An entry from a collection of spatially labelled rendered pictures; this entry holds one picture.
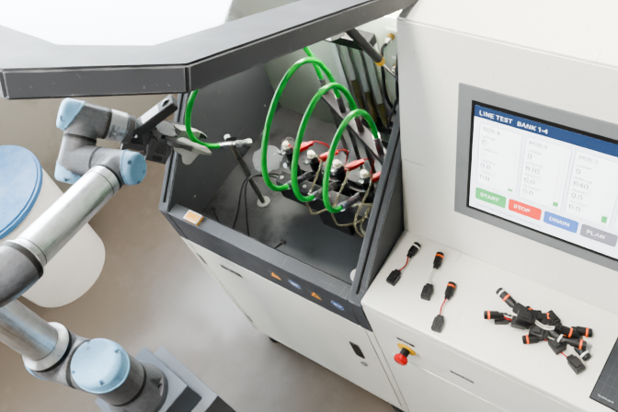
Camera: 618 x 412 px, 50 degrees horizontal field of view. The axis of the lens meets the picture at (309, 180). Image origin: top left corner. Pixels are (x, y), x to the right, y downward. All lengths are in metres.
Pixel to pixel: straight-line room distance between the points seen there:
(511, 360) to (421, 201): 0.40
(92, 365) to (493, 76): 1.06
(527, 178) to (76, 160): 0.97
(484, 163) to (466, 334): 0.39
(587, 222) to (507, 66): 0.36
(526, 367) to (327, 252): 0.64
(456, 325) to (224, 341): 1.44
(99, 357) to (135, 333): 1.39
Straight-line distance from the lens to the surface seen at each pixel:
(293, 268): 1.73
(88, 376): 1.62
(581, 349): 1.52
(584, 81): 1.22
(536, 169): 1.37
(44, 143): 3.43
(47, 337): 1.64
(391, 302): 1.60
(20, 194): 2.84
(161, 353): 1.95
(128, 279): 3.16
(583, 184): 1.35
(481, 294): 1.59
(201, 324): 2.89
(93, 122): 1.62
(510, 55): 1.25
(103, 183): 1.48
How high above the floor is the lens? 2.41
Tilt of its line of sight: 52 degrees down
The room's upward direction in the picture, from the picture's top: 24 degrees counter-clockwise
